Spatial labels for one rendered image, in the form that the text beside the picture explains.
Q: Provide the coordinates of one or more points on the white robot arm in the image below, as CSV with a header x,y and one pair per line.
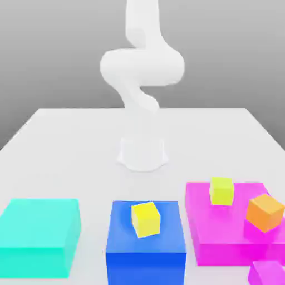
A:
x,y
142,66

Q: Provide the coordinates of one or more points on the small lime yellow cube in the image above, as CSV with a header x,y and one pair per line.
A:
x,y
221,192

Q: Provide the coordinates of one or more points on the small orange cube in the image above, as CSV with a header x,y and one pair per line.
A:
x,y
263,212

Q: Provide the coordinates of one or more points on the small magenta cube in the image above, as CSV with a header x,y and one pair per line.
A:
x,y
268,273

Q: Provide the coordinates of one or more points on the large blue box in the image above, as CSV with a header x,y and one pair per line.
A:
x,y
144,256

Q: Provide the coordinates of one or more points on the large magenta box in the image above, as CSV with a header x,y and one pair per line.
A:
x,y
222,233

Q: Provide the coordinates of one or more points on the large cyan box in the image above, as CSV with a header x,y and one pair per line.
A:
x,y
33,227

